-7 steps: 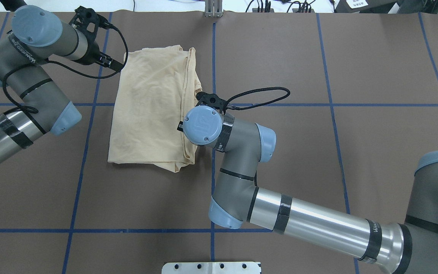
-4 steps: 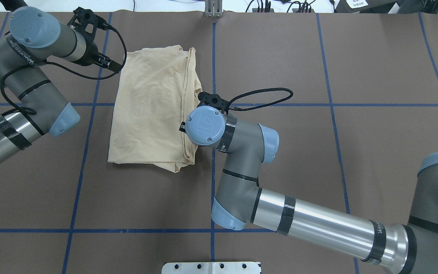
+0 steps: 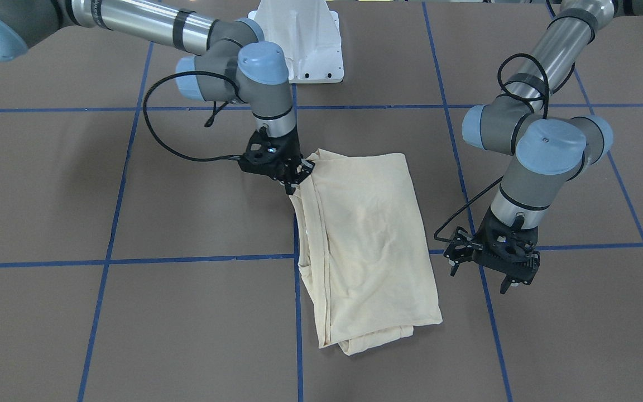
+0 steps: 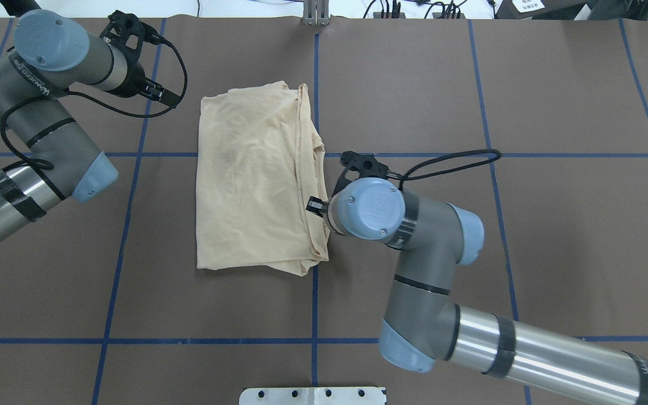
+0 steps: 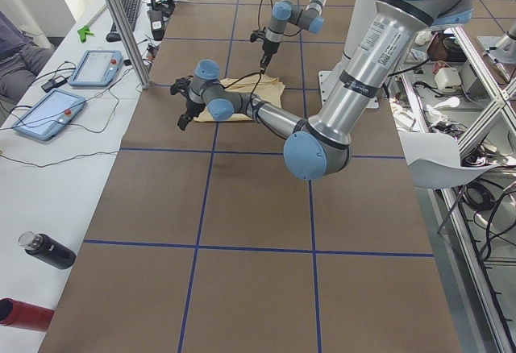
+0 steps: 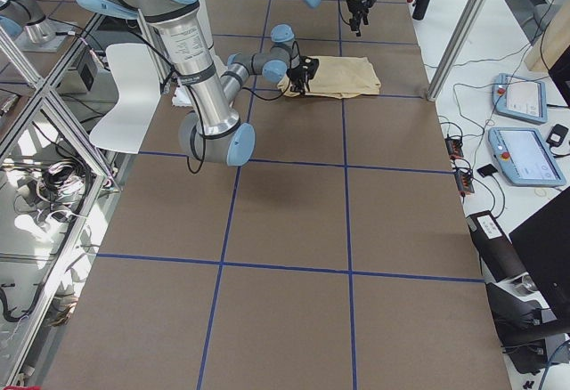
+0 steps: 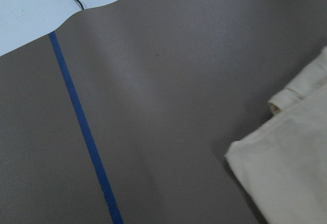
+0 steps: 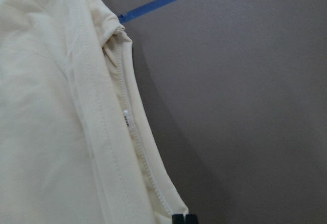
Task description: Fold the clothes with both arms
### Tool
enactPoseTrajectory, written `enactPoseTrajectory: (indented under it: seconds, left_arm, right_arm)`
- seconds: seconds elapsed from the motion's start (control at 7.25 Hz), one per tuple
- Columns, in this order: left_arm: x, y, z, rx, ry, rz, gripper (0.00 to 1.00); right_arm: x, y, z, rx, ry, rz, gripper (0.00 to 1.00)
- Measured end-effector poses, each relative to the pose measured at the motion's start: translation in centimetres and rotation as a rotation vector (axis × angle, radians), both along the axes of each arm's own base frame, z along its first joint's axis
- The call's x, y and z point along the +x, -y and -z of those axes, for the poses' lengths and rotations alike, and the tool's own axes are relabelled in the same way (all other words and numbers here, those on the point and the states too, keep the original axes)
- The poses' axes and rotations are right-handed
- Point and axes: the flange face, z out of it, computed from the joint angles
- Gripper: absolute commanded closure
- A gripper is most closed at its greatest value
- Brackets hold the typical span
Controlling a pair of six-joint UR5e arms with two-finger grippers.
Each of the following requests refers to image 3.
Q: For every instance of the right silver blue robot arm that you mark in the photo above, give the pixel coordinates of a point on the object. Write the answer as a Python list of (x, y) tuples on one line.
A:
[(227, 62)]

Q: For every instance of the cream long-sleeve printed t-shirt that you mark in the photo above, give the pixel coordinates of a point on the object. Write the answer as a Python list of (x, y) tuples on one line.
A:
[(364, 258)]

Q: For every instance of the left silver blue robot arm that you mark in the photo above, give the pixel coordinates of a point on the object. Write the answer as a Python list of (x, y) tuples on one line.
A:
[(545, 152)]

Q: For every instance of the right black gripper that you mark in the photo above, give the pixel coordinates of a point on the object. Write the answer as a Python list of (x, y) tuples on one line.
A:
[(292, 156)]

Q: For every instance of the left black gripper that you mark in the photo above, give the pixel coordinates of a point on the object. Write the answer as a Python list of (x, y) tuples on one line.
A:
[(483, 237)]

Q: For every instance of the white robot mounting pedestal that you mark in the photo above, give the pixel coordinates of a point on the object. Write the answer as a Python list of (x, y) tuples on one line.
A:
[(309, 35)]

